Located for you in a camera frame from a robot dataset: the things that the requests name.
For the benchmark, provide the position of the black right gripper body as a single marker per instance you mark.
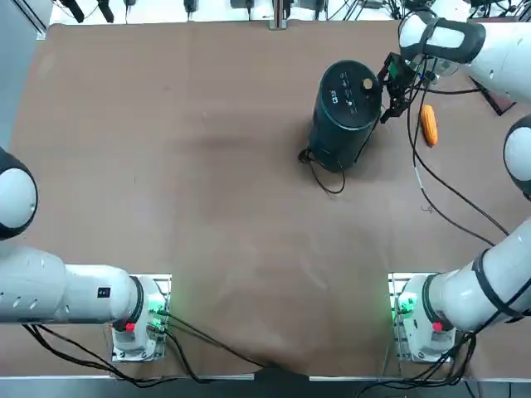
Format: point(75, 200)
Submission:
point(398, 76)

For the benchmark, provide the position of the yellow corn cob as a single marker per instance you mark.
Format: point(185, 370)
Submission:
point(428, 124)

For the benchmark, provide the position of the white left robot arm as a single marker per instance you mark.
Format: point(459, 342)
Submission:
point(83, 290)

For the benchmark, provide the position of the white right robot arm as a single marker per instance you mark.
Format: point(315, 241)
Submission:
point(498, 54)

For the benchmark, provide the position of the dark green air fryer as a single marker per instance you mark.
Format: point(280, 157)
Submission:
point(352, 91)

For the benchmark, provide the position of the dark wooden tray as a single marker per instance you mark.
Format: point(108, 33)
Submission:
point(494, 102)

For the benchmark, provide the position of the grey black power adapter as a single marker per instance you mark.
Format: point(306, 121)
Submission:
point(245, 3)

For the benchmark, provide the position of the aluminium profile post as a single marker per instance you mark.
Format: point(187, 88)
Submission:
point(279, 14)

